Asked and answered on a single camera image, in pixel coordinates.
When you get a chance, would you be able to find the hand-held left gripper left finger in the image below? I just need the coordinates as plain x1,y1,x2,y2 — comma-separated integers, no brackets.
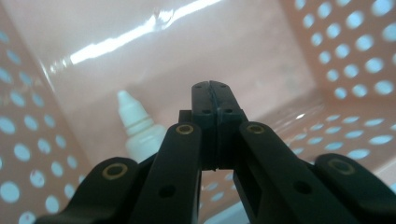
178,80,219,172

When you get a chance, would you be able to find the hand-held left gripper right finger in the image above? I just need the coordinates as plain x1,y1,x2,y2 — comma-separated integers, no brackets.
210,80,250,171

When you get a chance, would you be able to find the pink perforated plastic basket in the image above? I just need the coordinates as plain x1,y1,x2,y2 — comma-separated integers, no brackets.
0,0,396,224

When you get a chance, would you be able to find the white ointment tube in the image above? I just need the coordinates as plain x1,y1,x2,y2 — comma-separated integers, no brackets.
117,90,169,164

